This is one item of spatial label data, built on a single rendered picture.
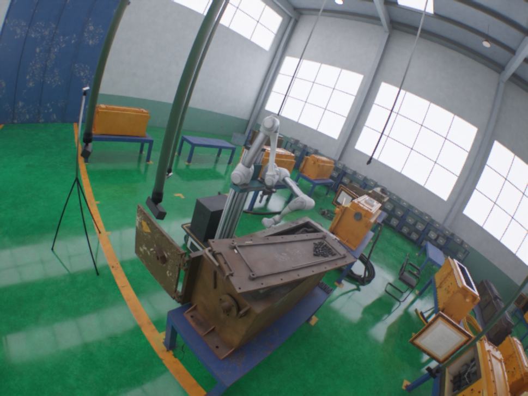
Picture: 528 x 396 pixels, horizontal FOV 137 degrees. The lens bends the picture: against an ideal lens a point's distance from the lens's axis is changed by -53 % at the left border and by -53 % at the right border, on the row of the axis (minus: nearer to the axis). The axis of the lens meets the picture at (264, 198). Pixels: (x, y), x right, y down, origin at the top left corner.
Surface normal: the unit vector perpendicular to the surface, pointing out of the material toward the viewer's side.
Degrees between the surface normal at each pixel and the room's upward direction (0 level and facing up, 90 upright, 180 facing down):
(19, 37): 90
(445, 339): 90
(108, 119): 90
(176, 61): 90
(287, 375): 0
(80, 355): 0
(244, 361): 0
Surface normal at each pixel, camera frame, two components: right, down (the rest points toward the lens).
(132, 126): 0.69, 0.51
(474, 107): -0.61, 0.09
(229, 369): 0.35, -0.86
